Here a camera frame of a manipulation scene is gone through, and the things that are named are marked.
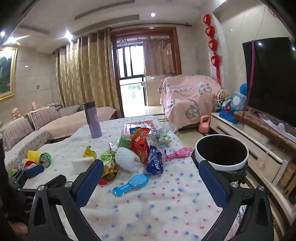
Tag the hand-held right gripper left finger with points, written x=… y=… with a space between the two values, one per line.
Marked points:
x=89 y=183

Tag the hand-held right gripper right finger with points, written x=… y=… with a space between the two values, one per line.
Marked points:
x=212 y=183

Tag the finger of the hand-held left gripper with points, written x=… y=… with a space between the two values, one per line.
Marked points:
x=34 y=172

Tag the white bin with black liner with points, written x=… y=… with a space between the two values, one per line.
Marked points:
x=233 y=166

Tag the small yellow wrapper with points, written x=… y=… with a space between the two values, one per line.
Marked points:
x=89 y=153

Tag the white foam fruit net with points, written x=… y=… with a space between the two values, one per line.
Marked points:
x=126 y=160

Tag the red snack packet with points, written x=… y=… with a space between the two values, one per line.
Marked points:
x=140 y=150

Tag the blue snack wrapper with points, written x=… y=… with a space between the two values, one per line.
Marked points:
x=155 y=162

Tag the red bottle cap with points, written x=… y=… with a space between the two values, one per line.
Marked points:
x=103 y=181

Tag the yellow jelly cup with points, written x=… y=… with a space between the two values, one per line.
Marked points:
x=33 y=155

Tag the green yellow candy wrapper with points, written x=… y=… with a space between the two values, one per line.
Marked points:
x=108 y=160

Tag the striped sofa cushion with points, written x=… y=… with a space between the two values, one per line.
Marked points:
x=45 y=118
x=17 y=133

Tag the pink hairbrush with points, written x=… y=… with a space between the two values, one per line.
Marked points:
x=178 y=153

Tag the blue hairbrush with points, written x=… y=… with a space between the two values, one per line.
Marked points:
x=136 y=182

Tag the green drink carton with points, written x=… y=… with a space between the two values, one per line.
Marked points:
x=124 y=141

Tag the pink kettlebell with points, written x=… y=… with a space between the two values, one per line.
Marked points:
x=204 y=127

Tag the purple thermos bottle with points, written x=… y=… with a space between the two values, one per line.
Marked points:
x=93 y=125

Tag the pink grey sofa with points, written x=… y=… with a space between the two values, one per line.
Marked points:
x=69 y=121

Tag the small teddy bear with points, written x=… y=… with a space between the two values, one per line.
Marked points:
x=16 y=113

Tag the small pink plush toy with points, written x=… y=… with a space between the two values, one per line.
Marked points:
x=34 y=106

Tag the clear crumpled wrapper bag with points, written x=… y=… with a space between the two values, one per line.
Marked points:
x=164 y=138

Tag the grey sofa cushion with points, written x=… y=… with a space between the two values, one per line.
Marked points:
x=69 y=110

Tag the blue toy machine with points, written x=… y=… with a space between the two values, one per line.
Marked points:
x=227 y=113

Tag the brown marble slab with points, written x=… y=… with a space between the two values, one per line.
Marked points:
x=254 y=122

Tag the red printed flat box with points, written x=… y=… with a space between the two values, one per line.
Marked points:
x=138 y=124

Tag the light blue square toy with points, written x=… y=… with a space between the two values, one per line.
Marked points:
x=239 y=103

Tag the colourful ferris wheel toy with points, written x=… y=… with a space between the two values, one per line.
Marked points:
x=222 y=97

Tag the pink heart print blanket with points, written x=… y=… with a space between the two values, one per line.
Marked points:
x=185 y=97

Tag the blue spiky ball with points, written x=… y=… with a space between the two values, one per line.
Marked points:
x=244 y=88

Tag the gold framed landscape painting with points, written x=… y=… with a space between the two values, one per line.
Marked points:
x=5 y=74

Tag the gold curtain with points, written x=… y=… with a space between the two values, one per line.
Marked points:
x=87 y=74

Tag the thin pink rod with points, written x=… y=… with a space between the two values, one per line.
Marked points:
x=251 y=69

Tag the black television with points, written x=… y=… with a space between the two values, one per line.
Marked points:
x=270 y=76

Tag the beige sheer curtain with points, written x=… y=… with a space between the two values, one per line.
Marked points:
x=158 y=58

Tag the red hanging heart decoration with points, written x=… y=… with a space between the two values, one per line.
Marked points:
x=212 y=44

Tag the brown wooden door frame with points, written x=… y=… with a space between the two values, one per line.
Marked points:
x=178 y=51

